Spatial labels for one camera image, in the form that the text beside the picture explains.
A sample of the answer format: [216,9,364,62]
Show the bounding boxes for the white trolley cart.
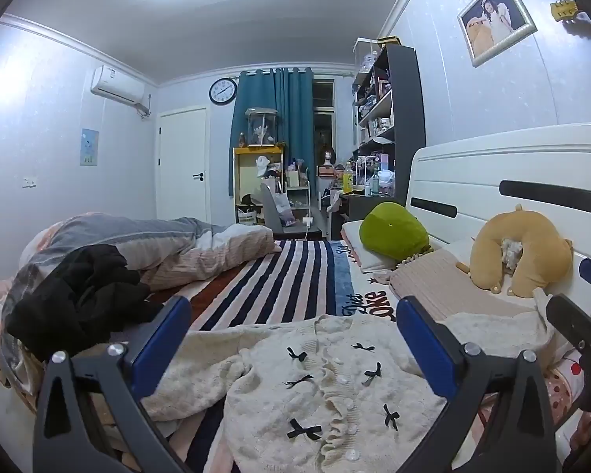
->
[286,172,312,222]

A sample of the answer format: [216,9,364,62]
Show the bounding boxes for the cream knit cardigan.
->
[145,300,555,473]

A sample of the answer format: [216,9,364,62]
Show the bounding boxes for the grey chair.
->
[260,182,322,240]

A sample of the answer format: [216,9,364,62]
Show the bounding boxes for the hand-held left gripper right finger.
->
[396,296,558,473]

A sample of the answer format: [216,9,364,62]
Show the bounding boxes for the small wall poster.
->
[80,128,100,167]

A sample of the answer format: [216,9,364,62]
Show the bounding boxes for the round wall clock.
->
[209,78,238,106]

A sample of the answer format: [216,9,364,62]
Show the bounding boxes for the grey and pink duvet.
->
[0,213,282,405]

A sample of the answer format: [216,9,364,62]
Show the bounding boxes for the yellow shelf unit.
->
[233,144,285,225]

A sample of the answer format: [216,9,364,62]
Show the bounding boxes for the teal curtain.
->
[229,67,316,198]

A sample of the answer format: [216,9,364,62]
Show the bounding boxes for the striped bed blanket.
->
[113,239,414,473]

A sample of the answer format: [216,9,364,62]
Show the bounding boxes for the glass display case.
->
[245,107,279,147]

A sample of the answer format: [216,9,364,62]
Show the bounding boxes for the window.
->
[312,79,336,178]

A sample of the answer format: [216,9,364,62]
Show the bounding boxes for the mannequin head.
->
[319,144,338,177]

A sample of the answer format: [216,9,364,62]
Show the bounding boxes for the dark bookshelf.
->
[352,44,427,208]

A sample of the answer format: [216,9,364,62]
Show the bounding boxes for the white door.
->
[156,107,210,225]

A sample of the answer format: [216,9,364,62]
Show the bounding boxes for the pink striped pillow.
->
[389,249,537,321]

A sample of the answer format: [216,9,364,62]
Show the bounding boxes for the white air conditioner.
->
[90,65,152,119]

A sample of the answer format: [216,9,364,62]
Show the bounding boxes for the white headboard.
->
[405,123,591,316]

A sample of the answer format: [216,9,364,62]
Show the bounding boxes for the black clothes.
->
[5,244,165,363]

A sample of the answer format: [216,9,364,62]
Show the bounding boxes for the yellow guitar headstock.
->
[550,0,579,22]

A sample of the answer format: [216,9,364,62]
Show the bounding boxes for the framed photo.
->
[457,0,537,68]

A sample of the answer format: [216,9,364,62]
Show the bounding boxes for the yellow plush neck pillow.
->
[455,204,573,299]

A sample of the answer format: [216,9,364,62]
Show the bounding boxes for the green plush pillow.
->
[359,202,430,261]

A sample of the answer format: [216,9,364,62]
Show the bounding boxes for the white pillow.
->
[341,219,400,273]

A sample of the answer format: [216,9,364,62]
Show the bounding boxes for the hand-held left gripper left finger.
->
[32,296,194,473]

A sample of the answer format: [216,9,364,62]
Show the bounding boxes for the pink patterned bedsheet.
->
[542,347,591,459]

